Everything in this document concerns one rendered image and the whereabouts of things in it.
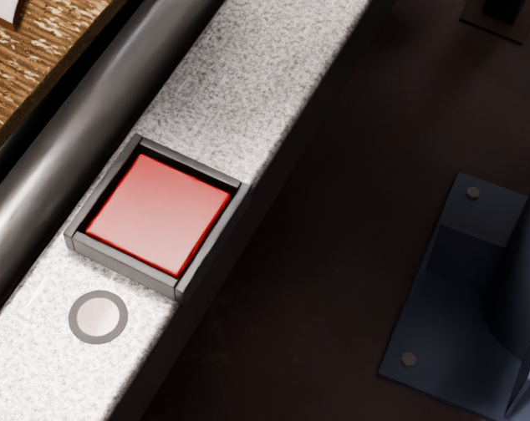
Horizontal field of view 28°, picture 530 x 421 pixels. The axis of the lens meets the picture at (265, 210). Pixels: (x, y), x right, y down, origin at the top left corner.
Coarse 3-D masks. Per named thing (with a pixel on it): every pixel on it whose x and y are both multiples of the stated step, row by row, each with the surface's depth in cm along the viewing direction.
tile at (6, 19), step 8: (0, 0) 63; (8, 0) 63; (16, 0) 63; (24, 0) 64; (0, 8) 63; (8, 8) 63; (16, 8) 63; (0, 16) 62; (8, 16) 62; (16, 16) 63; (0, 24) 63; (8, 24) 63; (16, 24) 63
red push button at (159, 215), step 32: (128, 192) 58; (160, 192) 58; (192, 192) 58; (224, 192) 58; (96, 224) 57; (128, 224) 57; (160, 224) 57; (192, 224) 57; (160, 256) 56; (192, 256) 57
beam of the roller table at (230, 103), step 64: (256, 0) 68; (320, 0) 68; (384, 0) 71; (192, 64) 65; (256, 64) 65; (320, 64) 65; (192, 128) 62; (256, 128) 62; (256, 192) 61; (64, 256) 58; (0, 320) 56; (64, 320) 56; (128, 320) 56; (192, 320) 60; (0, 384) 54; (64, 384) 54; (128, 384) 54
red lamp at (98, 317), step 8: (88, 304) 56; (96, 304) 56; (104, 304) 56; (112, 304) 56; (80, 312) 56; (88, 312) 56; (96, 312) 56; (104, 312) 56; (112, 312) 56; (80, 320) 56; (88, 320) 56; (96, 320) 56; (104, 320) 56; (112, 320) 56; (80, 328) 55; (88, 328) 55; (96, 328) 56; (104, 328) 56; (112, 328) 56
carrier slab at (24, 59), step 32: (32, 0) 64; (64, 0) 64; (96, 0) 65; (0, 32) 63; (32, 32) 63; (64, 32) 63; (96, 32) 65; (0, 64) 62; (32, 64) 62; (64, 64) 63; (0, 96) 61; (32, 96) 61; (0, 128) 60
